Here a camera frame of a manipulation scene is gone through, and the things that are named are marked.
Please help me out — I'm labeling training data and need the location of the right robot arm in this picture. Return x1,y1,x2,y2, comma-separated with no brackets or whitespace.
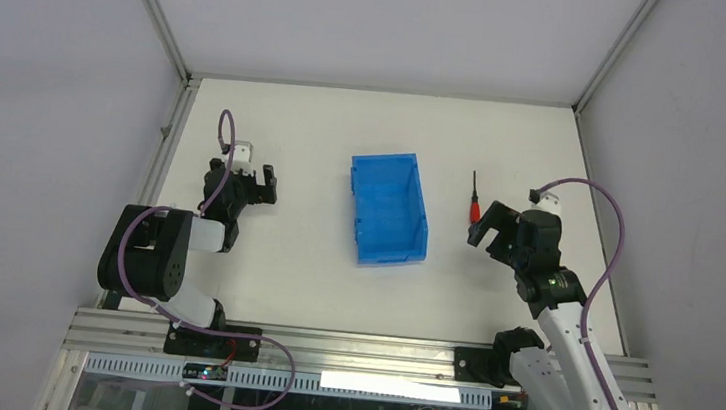
467,201,632,410

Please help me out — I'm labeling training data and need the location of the red handled screwdriver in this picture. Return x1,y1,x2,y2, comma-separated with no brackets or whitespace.
469,170,481,224

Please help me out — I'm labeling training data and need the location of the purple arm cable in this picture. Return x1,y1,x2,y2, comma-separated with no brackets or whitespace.
512,173,671,410
103,100,321,410

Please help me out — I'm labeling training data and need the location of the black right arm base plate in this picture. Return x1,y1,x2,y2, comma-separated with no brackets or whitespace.
453,346,508,388

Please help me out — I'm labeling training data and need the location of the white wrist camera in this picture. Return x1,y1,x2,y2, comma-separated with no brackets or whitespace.
528,189,563,217
226,141,255,176

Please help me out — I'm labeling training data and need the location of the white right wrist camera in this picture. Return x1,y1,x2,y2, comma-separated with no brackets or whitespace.
528,189,563,217

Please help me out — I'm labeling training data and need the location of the blue plastic bin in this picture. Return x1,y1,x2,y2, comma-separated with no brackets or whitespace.
350,153,429,266

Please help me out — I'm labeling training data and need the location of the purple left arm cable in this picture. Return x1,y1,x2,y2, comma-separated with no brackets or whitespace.
103,100,321,410

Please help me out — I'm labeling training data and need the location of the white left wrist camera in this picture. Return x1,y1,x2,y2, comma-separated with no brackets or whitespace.
226,141,255,176

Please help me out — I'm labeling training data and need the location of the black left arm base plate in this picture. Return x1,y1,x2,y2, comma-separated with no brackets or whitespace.
162,324,263,363

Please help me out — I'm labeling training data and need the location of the aluminium front rail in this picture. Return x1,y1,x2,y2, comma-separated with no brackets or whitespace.
61,304,660,407

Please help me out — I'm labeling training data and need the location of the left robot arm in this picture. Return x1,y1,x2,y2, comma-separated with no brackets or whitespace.
96,158,278,357

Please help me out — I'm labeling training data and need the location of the white slotted cable duct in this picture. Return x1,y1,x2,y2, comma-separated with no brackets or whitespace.
84,353,492,410

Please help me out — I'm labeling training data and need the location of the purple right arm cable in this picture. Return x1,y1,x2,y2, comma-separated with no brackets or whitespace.
512,173,671,410

